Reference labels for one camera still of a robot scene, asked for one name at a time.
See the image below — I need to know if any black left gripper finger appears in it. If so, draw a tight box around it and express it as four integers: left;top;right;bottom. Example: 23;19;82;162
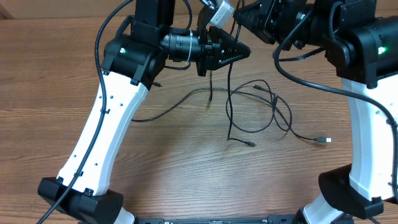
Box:
210;26;251;55
214;51;251;70

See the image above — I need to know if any black USB cable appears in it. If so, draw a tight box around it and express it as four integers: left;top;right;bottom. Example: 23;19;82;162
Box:
208;0;257;147
130;81;332;144

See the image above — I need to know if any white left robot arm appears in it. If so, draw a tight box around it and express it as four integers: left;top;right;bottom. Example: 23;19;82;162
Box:
38;0;251;223

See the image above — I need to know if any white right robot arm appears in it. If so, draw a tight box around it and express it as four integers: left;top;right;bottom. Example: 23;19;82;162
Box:
233;0;397;223

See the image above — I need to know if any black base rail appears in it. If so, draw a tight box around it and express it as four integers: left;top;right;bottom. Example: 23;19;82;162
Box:
134;215;296;224

